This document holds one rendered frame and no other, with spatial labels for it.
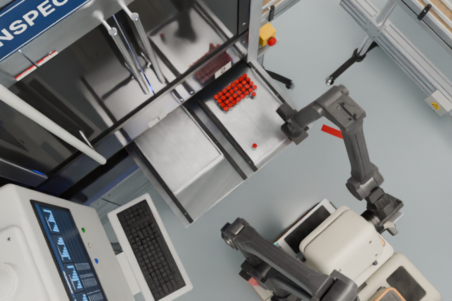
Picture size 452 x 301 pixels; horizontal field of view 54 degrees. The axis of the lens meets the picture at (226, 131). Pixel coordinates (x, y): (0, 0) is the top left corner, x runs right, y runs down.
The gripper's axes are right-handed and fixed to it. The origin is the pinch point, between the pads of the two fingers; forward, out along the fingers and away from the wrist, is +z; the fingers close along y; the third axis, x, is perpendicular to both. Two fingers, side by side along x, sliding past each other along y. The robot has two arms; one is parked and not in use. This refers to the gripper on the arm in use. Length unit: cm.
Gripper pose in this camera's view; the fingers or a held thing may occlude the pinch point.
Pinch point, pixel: (292, 136)
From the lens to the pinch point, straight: 190.6
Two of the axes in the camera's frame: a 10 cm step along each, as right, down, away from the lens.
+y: -6.3, -7.5, 2.1
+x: -7.8, 6.1, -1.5
